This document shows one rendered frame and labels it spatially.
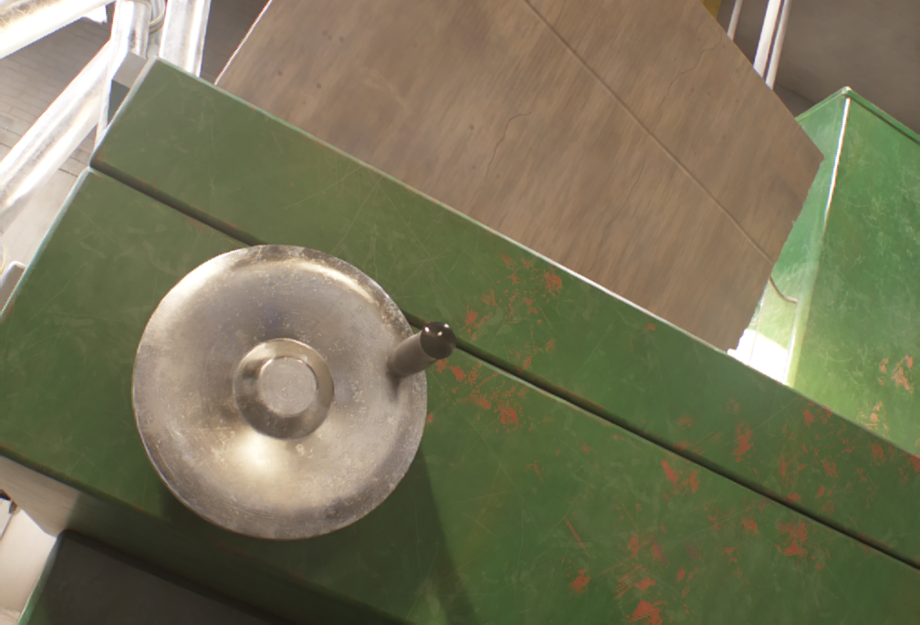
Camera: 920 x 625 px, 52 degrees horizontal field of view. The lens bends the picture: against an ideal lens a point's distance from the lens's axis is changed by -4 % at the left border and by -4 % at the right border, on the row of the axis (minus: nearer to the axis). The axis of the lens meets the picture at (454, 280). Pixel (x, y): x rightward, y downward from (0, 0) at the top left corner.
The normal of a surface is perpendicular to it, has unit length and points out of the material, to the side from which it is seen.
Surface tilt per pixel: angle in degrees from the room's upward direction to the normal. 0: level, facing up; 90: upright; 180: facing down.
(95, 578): 90
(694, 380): 90
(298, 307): 106
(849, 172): 90
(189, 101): 90
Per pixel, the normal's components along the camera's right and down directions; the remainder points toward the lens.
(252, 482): 0.43, -0.51
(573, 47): 0.55, 0.11
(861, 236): 0.36, -0.27
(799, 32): -0.33, 0.86
